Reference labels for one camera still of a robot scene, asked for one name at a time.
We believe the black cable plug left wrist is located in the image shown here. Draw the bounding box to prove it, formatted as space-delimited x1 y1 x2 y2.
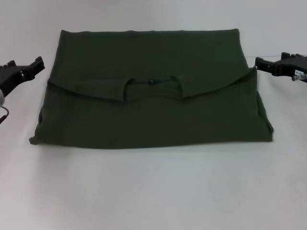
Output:
0 106 10 125

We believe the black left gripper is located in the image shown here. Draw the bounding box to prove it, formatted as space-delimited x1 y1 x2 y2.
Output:
0 56 46 98

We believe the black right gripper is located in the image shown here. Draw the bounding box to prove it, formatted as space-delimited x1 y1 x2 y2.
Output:
254 52 307 84

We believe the silver elbow connector right wrist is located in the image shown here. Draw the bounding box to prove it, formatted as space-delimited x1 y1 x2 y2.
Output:
291 73 307 82

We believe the dark green FREE! t-shirt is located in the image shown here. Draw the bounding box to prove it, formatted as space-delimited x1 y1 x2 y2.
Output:
28 28 274 151

